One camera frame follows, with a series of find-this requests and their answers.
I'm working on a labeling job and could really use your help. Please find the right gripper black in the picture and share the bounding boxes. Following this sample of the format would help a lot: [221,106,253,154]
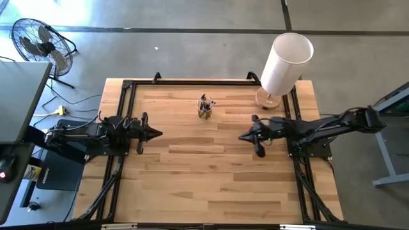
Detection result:
[238,114,279,158]

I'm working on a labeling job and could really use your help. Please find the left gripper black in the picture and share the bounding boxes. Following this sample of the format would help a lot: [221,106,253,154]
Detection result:
[127,111,164,155]

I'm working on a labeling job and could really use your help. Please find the clear glass cup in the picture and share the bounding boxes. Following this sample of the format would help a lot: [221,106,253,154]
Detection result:
[196,97,214,121]

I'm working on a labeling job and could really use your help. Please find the white shade wooden base lamp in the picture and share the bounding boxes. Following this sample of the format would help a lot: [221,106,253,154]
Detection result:
[254,32,314,111]

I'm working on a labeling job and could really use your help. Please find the yellow power strip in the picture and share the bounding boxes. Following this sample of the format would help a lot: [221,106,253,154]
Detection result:
[33,105,68,118]

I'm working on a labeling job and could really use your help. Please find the black controller box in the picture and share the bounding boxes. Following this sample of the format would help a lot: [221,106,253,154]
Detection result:
[36,119,96,192]

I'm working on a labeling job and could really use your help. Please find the black desk support bar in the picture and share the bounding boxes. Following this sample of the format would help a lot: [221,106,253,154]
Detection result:
[22,125,88,165]

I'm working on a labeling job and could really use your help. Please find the yellow printed box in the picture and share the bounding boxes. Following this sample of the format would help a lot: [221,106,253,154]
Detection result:
[23,164,43,181]

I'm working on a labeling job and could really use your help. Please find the black floor fan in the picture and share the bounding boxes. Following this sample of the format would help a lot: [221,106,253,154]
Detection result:
[10,18,78,89]

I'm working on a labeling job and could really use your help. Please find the black computer mouse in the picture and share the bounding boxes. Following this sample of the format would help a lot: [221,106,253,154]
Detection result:
[0,153,19,185]

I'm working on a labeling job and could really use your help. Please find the dark grey desk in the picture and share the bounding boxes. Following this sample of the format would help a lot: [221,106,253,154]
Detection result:
[0,142,36,225]

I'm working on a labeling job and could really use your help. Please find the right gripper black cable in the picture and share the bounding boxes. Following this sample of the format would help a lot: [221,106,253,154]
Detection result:
[255,116,279,125]

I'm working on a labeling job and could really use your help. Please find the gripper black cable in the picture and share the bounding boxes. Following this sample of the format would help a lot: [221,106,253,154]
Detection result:
[97,111,134,129]
[255,116,279,125]

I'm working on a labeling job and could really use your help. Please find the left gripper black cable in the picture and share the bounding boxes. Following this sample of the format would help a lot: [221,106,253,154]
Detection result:
[97,111,134,129]

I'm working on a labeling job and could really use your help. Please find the black aluminium extrusion frame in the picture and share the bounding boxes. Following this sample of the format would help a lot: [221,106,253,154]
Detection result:
[76,72,344,224]

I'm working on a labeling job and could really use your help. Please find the black floor cable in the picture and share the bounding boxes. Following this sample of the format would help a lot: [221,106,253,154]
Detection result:
[44,78,105,106]

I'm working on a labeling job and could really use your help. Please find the white metal bracket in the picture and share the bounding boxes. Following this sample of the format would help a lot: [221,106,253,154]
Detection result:
[101,223,138,230]
[279,224,317,230]

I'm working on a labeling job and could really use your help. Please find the grey metal table frame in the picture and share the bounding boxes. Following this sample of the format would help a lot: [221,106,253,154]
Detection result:
[367,81,409,188]

